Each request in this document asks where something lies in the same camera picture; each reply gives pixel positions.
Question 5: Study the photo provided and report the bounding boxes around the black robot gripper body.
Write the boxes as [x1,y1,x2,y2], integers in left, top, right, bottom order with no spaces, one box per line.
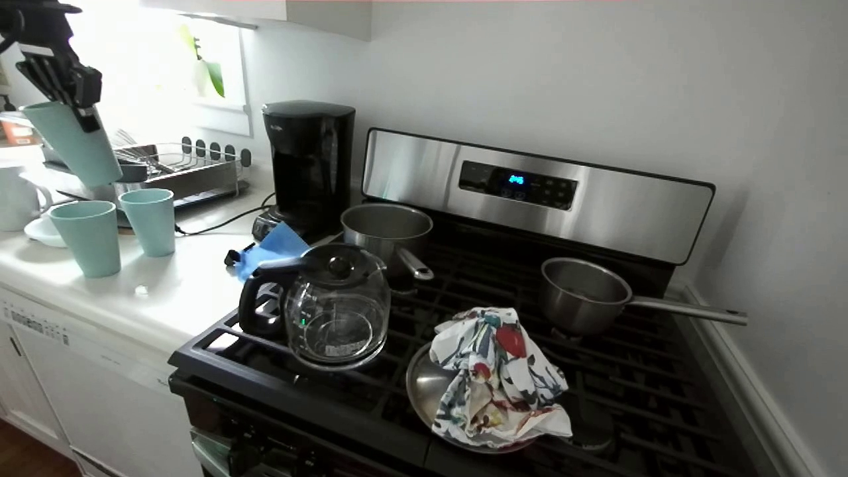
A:
[10,34,103,99]

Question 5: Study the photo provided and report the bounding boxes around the light blue plastic cup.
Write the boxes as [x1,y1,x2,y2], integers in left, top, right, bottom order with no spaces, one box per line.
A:
[118,185,177,261]
[21,99,126,191]
[47,200,122,282]

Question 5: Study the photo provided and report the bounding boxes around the white upper kitchen cabinet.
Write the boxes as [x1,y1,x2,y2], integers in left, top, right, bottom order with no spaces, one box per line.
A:
[140,0,375,42]

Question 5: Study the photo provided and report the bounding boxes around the patterned kitchen towel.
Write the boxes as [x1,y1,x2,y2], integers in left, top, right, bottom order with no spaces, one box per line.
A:
[426,306,576,449]

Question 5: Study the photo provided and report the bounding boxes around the small reddish object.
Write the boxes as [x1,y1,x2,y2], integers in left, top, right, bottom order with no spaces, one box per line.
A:
[0,112,41,148]

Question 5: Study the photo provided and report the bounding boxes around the white ceramic mug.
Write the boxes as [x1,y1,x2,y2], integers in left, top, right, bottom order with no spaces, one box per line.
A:
[0,165,57,236]

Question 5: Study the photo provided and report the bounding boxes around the metal dish drying rack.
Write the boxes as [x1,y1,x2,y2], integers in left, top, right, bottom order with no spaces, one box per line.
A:
[108,131,258,213]

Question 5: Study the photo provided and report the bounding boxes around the potted green orchid plant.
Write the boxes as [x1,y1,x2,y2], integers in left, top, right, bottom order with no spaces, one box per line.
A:
[181,21,232,102]

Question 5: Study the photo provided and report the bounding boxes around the black coffee maker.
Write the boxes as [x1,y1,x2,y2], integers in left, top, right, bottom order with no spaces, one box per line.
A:
[262,99,357,245]

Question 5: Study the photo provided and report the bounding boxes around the blue striped cleaning cloth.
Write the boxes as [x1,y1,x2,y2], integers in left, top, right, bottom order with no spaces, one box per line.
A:
[233,221,314,285]

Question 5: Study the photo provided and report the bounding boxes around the small steel saucepan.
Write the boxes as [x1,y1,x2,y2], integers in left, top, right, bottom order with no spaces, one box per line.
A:
[338,203,437,287]

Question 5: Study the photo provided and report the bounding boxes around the steel frying pan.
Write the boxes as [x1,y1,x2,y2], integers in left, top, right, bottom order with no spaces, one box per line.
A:
[402,339,577,458]

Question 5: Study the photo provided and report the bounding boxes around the black and steel gas stove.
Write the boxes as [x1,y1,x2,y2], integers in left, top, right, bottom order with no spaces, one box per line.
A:
[168,127,764,477]

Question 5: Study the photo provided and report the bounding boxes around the white window frame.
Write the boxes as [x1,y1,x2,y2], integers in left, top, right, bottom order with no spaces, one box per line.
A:
[82,0,259,140]

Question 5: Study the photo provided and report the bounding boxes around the black power cable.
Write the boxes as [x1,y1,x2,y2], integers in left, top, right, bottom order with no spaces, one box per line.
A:
[175,191,290,246]

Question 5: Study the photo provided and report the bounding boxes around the glass coffee carafe black handle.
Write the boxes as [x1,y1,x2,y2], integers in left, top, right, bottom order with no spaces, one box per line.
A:
[236,242,396,375]

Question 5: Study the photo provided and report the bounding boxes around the steel saucepan long handle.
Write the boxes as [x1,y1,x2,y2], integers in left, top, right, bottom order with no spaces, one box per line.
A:
[539,256,750,339]

